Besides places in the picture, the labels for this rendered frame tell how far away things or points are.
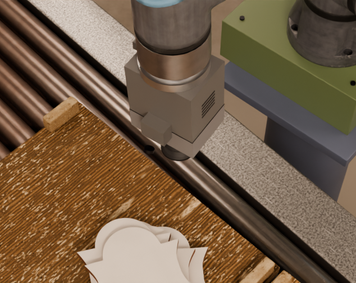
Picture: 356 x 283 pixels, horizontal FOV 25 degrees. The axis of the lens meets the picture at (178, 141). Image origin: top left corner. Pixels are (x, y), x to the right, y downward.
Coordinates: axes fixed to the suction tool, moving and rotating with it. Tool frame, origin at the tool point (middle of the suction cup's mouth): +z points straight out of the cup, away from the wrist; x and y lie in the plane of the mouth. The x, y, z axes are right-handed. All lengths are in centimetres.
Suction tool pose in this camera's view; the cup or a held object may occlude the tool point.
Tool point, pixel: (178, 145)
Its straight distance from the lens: 96.2
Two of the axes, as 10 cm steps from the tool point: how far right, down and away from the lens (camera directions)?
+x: 5.7, -6.9, 4.5
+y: 8.2, 4.5, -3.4
